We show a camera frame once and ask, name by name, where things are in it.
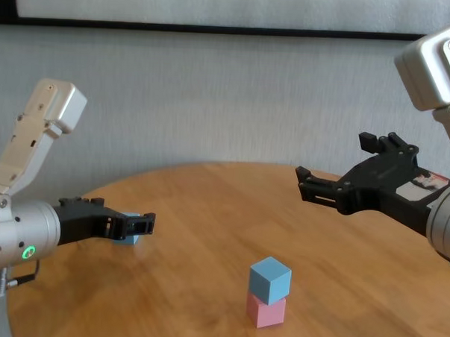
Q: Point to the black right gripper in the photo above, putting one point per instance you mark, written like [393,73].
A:
[381,186]

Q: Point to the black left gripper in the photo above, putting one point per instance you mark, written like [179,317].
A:
[84,222]

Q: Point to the pink cube block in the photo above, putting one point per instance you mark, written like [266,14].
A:
[265,314]

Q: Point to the blue cube block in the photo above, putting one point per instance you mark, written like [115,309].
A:
[129,241]
[268,280]

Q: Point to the white foam wall panel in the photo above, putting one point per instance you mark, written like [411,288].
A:
[232,6]

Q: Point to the black wall trim strip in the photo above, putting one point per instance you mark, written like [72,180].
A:
[216,29]

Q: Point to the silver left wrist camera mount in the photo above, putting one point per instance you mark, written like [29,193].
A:
[36,138]

